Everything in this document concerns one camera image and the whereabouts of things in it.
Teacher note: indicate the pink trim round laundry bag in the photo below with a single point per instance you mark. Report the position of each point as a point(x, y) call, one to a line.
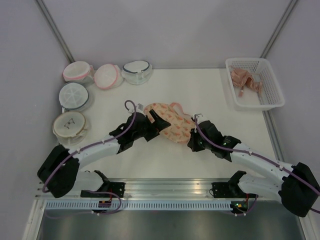
point(79, 72)

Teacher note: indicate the pink satin bra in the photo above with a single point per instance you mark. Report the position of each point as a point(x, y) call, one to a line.
point(241, 78)

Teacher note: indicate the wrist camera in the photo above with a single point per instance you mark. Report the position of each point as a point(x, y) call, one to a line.
point(199, 117)
point(140, 108)

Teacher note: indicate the beige glasses print laundry bag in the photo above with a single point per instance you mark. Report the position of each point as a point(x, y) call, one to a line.
point(70, 128)

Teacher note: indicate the tulip print bra laundry bag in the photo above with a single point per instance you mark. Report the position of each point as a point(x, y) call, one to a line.
point(181, 123)

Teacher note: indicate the blue trim white laundry bag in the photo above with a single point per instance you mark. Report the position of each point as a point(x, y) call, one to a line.
point(137, 72)

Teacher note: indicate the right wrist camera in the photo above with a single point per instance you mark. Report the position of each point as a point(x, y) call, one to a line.
point(199, 117)

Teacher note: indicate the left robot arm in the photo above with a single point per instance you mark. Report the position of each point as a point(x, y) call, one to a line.
point(61, 171)

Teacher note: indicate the white plastic basket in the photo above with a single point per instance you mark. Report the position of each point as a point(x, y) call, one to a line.
point(271, 96)

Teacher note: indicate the white slotted cable duct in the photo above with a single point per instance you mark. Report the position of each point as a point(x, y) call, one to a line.
point(180, 205)

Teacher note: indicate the right aluminium corner post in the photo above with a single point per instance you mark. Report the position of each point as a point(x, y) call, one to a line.
point(279, 27)

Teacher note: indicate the pink trim mesh laundry bag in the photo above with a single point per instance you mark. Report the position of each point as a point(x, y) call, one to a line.
point(108, 76)

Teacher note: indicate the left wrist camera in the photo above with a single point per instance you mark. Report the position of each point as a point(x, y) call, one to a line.
point(140, 108)

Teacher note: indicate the aluminium corner post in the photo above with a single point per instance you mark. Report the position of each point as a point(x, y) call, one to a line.
point(279, 27)
point(54, 29)

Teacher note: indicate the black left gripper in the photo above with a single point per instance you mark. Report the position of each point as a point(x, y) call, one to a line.
point(158, 121)

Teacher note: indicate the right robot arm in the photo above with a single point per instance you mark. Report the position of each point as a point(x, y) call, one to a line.
point(294, 186)

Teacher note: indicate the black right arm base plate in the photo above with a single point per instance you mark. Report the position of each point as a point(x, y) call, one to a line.
point(227, 191)

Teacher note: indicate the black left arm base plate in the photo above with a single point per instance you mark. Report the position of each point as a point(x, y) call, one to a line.
point(117, 190)

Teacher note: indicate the left aluminium corner post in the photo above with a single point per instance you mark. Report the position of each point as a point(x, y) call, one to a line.
point(54, 29)

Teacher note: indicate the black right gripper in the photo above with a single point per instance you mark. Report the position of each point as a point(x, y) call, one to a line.
point(192, 144)

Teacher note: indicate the grey trim round laundry bag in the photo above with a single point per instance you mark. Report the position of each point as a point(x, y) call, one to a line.
point(74, 97)

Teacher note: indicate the aluminium front rail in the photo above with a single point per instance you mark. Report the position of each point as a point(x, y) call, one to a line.
point(164, 188)

